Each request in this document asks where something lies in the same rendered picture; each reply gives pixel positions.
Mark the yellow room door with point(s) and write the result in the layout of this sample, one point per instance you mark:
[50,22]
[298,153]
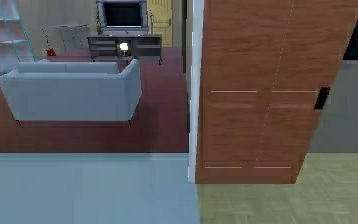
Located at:
[160,20]

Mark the brown wooden room door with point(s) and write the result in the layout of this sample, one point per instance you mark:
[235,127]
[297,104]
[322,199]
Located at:
[260,100]

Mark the dark grey television stand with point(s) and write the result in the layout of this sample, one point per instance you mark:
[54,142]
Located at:
[147,46]

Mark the black television set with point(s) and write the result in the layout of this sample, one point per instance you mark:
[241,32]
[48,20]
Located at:
[123,15]

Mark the small white lamp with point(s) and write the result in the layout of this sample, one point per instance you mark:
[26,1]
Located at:
[124,46]

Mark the red vase with twigs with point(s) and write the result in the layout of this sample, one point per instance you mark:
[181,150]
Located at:
[50,51]

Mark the pale blue sofa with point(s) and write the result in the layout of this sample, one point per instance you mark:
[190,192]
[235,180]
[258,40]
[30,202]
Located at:
[73,96]

